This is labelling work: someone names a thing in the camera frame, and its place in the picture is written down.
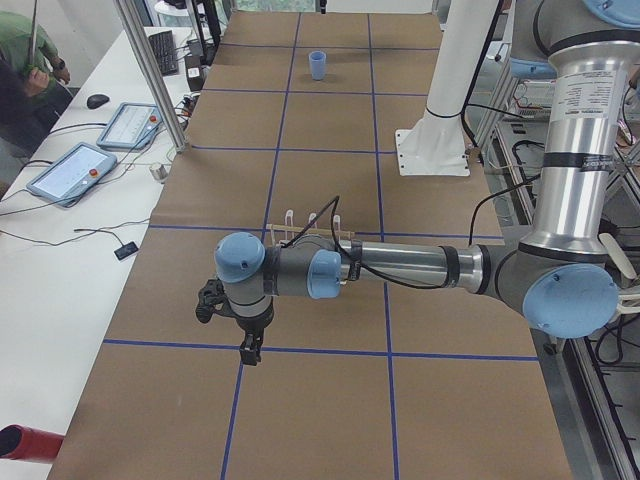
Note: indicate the small silver cylinder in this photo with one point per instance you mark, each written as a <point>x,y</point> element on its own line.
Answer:
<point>158,172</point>

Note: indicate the near teach pendant tablet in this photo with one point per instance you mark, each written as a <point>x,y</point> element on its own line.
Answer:
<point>67,179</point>

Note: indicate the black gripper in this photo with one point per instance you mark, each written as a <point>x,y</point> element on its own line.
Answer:
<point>249,328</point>

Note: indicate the small black device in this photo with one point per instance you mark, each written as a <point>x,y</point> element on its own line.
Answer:
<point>126,250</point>

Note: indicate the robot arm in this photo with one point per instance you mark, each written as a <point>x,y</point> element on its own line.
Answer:
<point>555,276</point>

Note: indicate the light blue plastic cup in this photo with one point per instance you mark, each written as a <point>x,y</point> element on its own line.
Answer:
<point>317,64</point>

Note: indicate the white wire cup holder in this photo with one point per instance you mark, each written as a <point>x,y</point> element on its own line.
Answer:
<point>287,228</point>

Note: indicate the person in green shirt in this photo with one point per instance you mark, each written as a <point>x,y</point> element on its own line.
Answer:
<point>33,83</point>

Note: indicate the teach pendant tablet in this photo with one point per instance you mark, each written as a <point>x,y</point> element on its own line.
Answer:
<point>132,127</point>
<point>67,179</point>

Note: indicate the far teach pendant tablet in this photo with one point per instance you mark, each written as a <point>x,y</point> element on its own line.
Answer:
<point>132,127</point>

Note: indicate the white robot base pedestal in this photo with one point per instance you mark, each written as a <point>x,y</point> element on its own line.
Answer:
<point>435,146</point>

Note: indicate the black computer mouse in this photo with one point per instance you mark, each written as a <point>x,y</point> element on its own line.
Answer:
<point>95,101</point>

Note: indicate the aluminium frame post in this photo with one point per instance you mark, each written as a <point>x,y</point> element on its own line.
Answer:
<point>143,53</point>

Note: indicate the black keyboard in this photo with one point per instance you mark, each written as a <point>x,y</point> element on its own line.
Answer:
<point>164,51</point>

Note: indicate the red cylinder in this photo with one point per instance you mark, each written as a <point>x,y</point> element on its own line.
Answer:
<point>29,444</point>

